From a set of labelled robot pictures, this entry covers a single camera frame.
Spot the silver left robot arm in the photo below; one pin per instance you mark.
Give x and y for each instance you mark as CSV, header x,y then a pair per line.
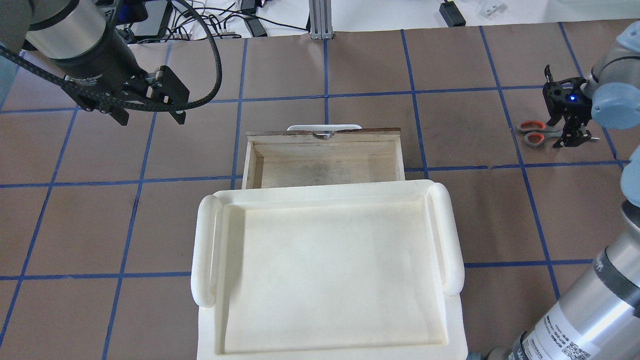
x,y
58,29

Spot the white plastic tray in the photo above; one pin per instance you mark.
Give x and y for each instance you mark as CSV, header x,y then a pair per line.
x,y
367,271

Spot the grey orange scissors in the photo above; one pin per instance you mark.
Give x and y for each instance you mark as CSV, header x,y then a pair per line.
x,y
537,132

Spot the aluminium frame post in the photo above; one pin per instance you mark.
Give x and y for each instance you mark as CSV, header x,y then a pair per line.
x,y
320,19

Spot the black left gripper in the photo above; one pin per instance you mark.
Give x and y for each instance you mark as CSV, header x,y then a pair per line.
x,y
102,61

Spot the wooden drawer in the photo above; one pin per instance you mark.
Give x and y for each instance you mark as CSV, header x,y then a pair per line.
x,y
280,159

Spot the black power adapter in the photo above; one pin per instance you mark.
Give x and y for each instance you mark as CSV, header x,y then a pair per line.
x,y
451,14

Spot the white drawer handle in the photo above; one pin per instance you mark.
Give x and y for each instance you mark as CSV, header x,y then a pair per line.
x,y
323,127

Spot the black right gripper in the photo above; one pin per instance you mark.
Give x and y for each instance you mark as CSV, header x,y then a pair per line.
x,y
559,97

